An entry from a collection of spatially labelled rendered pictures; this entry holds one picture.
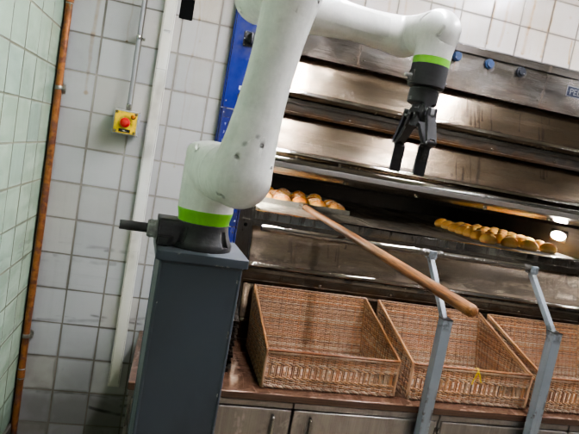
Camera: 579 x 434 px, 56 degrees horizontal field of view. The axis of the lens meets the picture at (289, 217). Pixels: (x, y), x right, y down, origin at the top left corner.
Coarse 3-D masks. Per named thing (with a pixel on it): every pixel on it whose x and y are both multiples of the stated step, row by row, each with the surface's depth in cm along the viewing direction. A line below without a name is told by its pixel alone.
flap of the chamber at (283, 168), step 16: (304, 176) 243; (320, 176) 236; (336, 176) 233; (352, 176) 235; (400, 192) 252; (416, 192) 244; (432, 192) 243; (448, 192) 244; (480, 208) 269; (496, 208) 260; (512, 208) 253; (528, 208) 253; (576, 224) 276
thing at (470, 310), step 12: (324, 216) 243; (336, 228) 220; (360, 240) 191; (372, 252) 178; (384, 252) 170; (396, 264) 158; (408, 276) 149; (420, 276) 142; (432, 288) 135; (444, 288) 131; (444, 300) 129; (456, 300) 123; (468, 312) 118
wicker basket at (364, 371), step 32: (256, 288) 240; (288, 288) 248; (256, 320) 228; (288, 320) 246; (320, 320) 250; (352, 320) 254; (256, 352) 217; (288, 352) 203; (320, 352) 248; (352, 352) 252; (384, 352) 228; (288, 384) 205; (320, 384) 208; (352, 384) 210; (384, 384) 214
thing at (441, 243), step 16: (304, 224) 249; (320, 224) 250; (400, 240) 259; (416, 240) 261; (432, 240) 262; (448, 240) 265; (496, 256) 270; (512, 256) 272; (528, 256) 274; (544, 256) 276
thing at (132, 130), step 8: (120, 112) 219; (128, 112) 220; (136, 112) 221; (120, 120) 220; (136, 120) 221; (112, 128) 220; (120, 128) 220; (128, 128) 221; (136, 128) 222; (136, 136) 223
